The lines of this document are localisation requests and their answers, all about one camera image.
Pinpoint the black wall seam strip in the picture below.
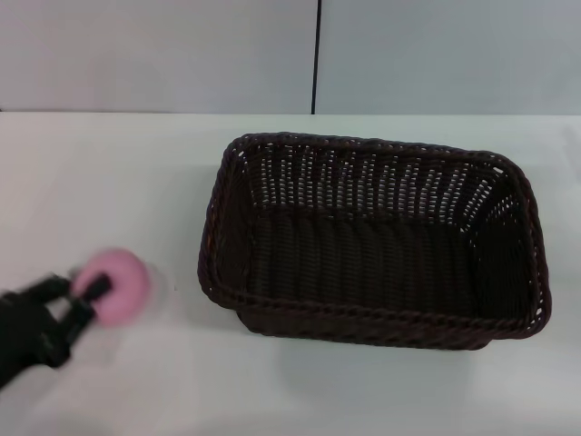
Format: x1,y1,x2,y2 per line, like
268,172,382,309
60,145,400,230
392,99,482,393
310,0,323,115

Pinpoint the pink toy peach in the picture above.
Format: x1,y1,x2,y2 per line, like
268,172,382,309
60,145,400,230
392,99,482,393
71,246,152,326

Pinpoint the dark brown wicker basket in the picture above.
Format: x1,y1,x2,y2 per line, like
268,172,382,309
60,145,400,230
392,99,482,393
195,131,555,352

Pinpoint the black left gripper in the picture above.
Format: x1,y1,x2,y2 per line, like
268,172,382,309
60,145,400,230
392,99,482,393
0,271,113,392

